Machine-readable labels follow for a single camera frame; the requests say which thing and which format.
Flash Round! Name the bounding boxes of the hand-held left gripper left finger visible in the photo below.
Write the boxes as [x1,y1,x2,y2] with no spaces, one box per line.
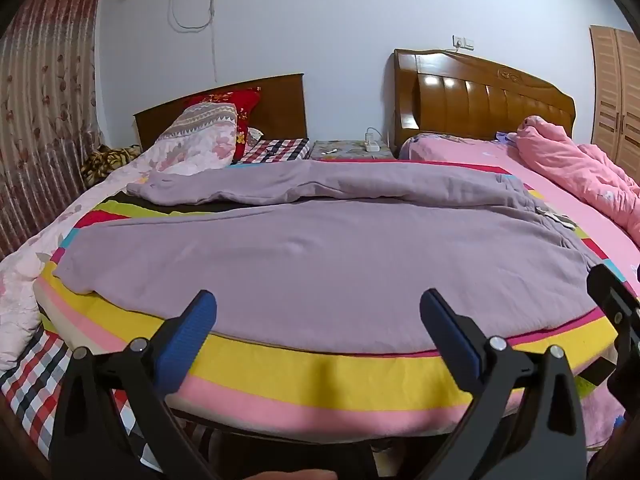
[50,289,221,480]

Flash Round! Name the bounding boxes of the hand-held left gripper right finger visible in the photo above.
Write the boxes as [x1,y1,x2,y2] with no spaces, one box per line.
[419,287,588,480]

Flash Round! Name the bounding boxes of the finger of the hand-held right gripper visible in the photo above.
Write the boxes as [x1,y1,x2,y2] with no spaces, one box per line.
[586,262,640,358]

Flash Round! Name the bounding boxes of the purple pants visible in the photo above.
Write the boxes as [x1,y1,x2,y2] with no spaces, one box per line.
[52,160,608,356]

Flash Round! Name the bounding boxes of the pink bedsheet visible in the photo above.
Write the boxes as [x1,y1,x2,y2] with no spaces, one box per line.
[399,132,640,453]

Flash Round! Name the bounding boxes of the colourful striped blanket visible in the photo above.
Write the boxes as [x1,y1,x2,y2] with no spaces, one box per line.
[32,157,631,438]

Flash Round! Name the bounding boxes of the pink fluffy quilt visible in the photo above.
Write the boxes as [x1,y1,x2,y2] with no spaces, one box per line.
[515,115,640,250]

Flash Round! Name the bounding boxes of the red plaid bedsheet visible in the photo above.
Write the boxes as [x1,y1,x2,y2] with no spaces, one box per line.
[0,137,311,467]

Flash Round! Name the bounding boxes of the pink floral quilt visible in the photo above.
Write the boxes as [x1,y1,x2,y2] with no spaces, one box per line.
[0,147,168,373]

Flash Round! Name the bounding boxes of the tiger print blanket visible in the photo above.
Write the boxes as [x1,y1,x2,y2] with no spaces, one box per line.
[80,144,143,188]

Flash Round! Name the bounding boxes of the light wooden wardrobe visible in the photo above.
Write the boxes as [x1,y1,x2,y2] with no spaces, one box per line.
[589,25,640,172]

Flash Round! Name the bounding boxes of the grey zigzag floral pillow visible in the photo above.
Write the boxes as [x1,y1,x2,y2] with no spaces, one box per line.
[151,102,240,177]

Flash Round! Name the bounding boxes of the floral covered nightstand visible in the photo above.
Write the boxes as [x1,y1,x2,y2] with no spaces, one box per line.
[309,139,400,162]

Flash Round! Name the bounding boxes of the glossy padded wooden headboard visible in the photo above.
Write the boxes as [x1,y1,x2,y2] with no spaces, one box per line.
[390,49,577,159]

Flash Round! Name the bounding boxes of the red embroidered pillow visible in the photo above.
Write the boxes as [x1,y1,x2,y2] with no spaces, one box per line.
[187,87,262,163]

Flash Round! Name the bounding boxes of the dark wooden headboard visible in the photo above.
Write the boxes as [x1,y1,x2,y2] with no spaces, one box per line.
[132,72,308,153]

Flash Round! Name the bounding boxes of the brown floral curtain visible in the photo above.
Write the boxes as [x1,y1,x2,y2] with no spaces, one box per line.
[0,0,107,261]

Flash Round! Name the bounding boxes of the white wall cable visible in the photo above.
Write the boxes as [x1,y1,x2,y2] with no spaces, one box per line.
[167,0,222,86]

